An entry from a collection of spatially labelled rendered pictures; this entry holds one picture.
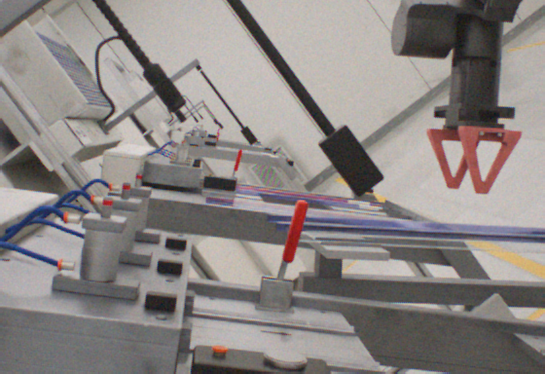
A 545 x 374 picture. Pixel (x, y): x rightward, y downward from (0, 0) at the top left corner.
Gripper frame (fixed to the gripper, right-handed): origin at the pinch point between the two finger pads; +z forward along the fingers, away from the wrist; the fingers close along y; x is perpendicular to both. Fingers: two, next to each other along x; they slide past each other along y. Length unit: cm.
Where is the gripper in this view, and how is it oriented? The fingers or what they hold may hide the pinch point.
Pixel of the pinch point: (467, 184)
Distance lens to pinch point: 97.2
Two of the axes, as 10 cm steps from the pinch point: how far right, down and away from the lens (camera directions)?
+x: 9.9, 0.6, 1.1
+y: 1.0, 0.4, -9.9
